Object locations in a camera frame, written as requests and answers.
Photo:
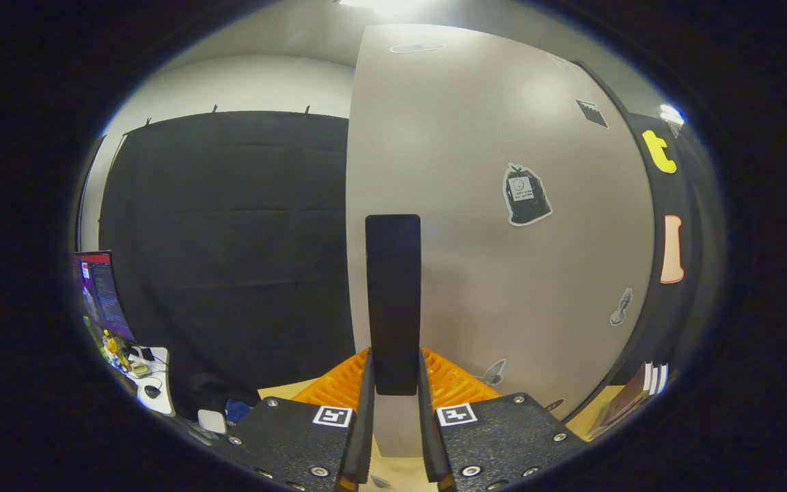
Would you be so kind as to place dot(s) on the black computer mouse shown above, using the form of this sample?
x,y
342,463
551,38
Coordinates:
x,y
152,391

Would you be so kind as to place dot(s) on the computer monitor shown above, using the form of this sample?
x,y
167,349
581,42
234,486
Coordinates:
x,y
103,294

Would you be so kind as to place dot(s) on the blue cloth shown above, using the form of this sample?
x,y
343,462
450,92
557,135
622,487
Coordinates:
x,y
238,410

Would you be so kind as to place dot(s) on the large ceiling light panel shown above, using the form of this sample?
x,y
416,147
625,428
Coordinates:
x,y
380,4

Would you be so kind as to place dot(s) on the brown cover book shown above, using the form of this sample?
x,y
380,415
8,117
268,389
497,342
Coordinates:
x,y
622,403

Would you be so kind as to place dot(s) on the white desk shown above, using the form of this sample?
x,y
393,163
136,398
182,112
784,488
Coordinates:
x,y
161,403

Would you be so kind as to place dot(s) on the yellow figurine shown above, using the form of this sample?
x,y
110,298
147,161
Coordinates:
x,y
113,348

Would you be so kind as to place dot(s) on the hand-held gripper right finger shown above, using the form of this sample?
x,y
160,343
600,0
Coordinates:
x,y
427,437

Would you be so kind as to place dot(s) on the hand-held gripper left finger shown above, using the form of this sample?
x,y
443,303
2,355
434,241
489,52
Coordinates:
x,y
365,424

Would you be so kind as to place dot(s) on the white spine book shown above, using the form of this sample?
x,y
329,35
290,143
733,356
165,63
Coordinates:
x,y
652,379

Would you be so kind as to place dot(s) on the beige cabinet door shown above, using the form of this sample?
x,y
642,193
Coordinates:
x,y
489,273

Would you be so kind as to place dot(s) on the small white box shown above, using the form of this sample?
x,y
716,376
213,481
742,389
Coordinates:
x,y
212,421

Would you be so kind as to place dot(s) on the small ceiling light panel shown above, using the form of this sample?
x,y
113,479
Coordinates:
x,y
671,114

